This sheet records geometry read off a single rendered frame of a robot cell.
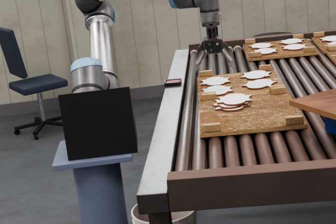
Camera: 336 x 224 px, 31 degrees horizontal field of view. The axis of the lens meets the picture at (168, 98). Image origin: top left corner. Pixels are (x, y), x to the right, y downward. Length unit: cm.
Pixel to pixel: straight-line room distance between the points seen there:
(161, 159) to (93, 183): 37
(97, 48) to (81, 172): 54
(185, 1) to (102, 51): 38
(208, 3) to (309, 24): 409
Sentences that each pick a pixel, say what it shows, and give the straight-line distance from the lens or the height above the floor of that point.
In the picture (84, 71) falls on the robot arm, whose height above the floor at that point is 113.
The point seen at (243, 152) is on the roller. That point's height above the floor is 91.
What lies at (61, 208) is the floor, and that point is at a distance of 395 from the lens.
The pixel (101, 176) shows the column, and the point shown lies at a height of 79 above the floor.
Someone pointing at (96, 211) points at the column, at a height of 66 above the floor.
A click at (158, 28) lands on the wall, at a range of 615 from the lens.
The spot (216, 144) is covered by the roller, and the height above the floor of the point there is 92.
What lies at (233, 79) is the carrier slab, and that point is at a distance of 268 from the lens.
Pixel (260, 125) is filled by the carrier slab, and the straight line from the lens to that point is 203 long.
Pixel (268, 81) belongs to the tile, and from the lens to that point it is 257.
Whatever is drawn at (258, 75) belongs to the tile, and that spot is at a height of 94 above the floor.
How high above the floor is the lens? 156
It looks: 15 degrees down
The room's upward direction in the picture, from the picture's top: 6 degrees counter-clockwise
